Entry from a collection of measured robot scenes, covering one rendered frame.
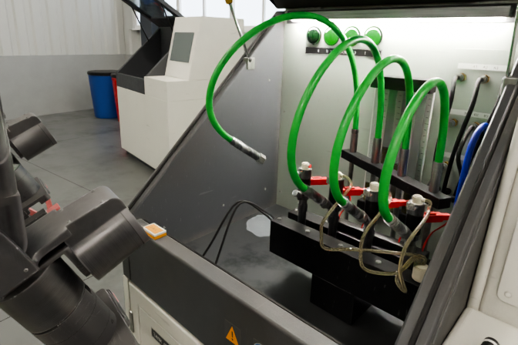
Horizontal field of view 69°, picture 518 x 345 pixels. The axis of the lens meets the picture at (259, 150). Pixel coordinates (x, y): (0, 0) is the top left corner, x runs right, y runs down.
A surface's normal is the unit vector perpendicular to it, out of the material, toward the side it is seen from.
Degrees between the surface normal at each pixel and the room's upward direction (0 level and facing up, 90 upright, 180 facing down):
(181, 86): 90
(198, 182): 90
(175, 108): 90
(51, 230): 27
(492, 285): 76
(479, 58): 90
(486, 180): 43
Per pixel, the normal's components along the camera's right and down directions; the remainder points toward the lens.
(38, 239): -0.33, -0.79
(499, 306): -0.66, -0.04
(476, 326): 0.03, -0.96
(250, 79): 0.72, 0.22
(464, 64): -0.69, 0.18
